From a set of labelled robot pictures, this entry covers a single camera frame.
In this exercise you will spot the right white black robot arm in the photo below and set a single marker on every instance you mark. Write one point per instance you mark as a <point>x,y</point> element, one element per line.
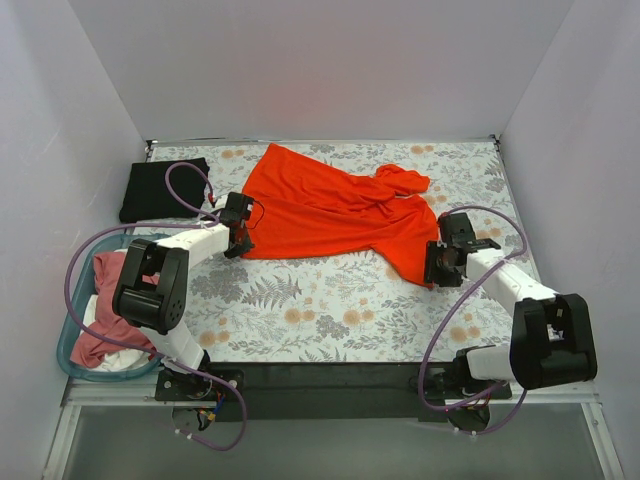
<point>551,340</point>

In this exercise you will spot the aluminium frame rail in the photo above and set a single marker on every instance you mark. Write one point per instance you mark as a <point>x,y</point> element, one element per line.
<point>138,430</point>

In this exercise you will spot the orange t-shirt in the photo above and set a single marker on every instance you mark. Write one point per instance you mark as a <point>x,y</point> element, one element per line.
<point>311,209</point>

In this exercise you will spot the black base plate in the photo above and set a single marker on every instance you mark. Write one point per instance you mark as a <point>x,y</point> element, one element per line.
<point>311,391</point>

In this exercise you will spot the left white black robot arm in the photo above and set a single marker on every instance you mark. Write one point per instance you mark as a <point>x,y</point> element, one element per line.
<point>152,288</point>

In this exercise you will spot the folded black t-shirt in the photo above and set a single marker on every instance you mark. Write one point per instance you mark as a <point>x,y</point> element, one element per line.
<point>148,198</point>

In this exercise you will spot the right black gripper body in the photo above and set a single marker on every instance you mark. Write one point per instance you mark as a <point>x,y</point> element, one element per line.
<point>432,264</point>

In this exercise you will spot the pink t-shirt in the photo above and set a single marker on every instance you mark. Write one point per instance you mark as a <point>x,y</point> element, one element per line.
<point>88,351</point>

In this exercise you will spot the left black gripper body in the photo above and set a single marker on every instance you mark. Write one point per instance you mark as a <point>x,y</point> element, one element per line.
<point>240,243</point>

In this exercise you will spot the translucent blue laundry basket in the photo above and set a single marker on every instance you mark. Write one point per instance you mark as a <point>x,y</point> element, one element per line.
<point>78,298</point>

